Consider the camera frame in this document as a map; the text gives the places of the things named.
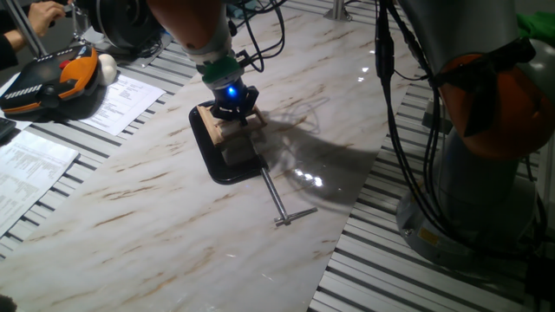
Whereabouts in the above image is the black filament spool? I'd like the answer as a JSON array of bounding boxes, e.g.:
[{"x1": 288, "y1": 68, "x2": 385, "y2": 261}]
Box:
[{"x1": 88, "y1": 0, "x2": 168, "y2": 51}]

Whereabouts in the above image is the white printed paper sheet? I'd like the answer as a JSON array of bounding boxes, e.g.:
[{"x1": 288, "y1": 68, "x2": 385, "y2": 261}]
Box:
[
  {"x1": 0, "y1": 129, "x2": 81, "y2": 238},
  {"x1": 80, "y1": 74, "x2": 167, "y2": 137}
]

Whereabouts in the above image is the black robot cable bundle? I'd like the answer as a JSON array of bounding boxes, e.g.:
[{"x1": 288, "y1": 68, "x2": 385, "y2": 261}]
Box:
[{"x1": 227, "y1": 0, "x2": 555, "y2": 261}]

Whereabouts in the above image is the aluminium frame post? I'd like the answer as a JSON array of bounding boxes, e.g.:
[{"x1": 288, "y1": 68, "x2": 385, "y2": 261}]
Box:
[
  {"x1": 323, "y1": 0, "x2": 354, "y2": 23},
  {"x1": 2, "y1": 0, "x2": 49, "y2": 60}
]

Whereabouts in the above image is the black C-clamp steel screw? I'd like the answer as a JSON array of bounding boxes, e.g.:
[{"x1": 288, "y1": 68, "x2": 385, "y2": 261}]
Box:
[{"x1": 188, "y1": 101, "x2": 319, "y2": 227}]

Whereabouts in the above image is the white round ball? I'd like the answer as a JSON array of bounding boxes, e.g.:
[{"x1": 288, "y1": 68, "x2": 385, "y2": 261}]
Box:
[{"x1": 97, "y1": 53, "x2": 119, "y2": 87}]

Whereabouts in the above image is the small wooden sliding window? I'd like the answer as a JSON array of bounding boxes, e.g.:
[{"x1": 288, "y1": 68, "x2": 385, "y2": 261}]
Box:
[{"x1": 197, "y1": 105, "x2": 268, "y2": 152}]

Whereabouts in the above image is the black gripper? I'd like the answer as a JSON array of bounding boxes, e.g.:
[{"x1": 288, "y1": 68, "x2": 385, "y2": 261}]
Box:
[{"x1": 209, "y1": 77, "x2": 260, "y2": 127}]

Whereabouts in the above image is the person forearm black sleeve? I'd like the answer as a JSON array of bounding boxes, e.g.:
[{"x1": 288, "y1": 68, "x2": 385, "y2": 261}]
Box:
[{"x1": 0, "y1": 29, "x2": 31, "y2": 71}]

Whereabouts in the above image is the green cloth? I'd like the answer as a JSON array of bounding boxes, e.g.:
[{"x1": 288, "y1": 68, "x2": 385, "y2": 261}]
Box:
[{"x1": 515, "y1": 11, "x2": 555, "y2": 42}]

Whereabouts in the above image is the person hand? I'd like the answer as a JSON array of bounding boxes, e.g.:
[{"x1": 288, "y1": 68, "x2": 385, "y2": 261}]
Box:
[{"x1": 26, "y1": 0, "x2": 68, "y2": 39}]

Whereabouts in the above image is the marble pattern mat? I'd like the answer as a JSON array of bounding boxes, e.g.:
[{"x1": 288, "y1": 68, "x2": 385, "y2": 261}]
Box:
[{"x1": 0, "y1": 0, "x2": 428, "y2": 312}]

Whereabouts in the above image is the black orange teach pendant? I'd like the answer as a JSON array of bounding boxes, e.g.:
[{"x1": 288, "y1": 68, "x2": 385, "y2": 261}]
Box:
[{"x1": 0, "y1": 44, "x2": 101, "y2": 116}]

